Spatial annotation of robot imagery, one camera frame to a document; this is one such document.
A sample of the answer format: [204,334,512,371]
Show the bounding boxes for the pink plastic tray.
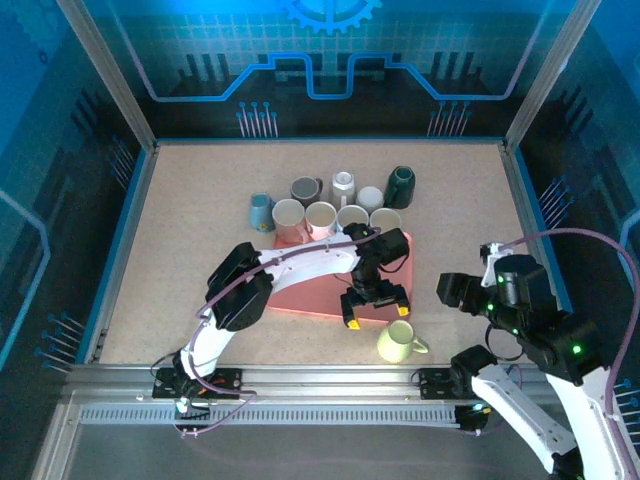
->
[267,229,417,321]

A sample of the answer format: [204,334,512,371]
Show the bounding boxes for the tan mug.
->
[368,207,404,236]

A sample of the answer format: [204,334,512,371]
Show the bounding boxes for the pale blue-grey mug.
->
[335,203,371,234]

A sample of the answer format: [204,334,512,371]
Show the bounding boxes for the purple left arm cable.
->
[172,227,384,441]

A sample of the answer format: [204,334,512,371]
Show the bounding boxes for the dark green mug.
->
[383,165,416,210]

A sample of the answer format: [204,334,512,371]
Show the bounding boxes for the pale pink mug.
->
[303,200,339,240]

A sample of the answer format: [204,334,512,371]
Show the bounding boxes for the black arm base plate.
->
[152,366,244,401]
[417,367,476,401]

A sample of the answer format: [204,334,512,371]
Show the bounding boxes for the dark grey mug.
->
[289,176,325,205]

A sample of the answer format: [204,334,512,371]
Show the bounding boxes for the aluminium side rail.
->
[74,139,160,366]
[501,139,574,311]

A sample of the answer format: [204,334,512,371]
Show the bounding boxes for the plain white mug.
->
[355,185,386,214]

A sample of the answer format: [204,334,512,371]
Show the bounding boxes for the light blue mug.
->
[247,192,277,235]

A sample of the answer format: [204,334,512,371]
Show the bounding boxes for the aluminium frame post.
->
[501,0,604,151]
[54,0,160,151]

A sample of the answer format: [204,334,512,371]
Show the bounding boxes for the light green mug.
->
[376,319,431,364]

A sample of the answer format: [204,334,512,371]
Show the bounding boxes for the grey and white mug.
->
[329,170,357,211]

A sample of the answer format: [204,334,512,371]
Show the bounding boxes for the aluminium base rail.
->
[64,363,566,397]

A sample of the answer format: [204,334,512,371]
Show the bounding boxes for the grey slotted cable duct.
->
[78,405,464,427]

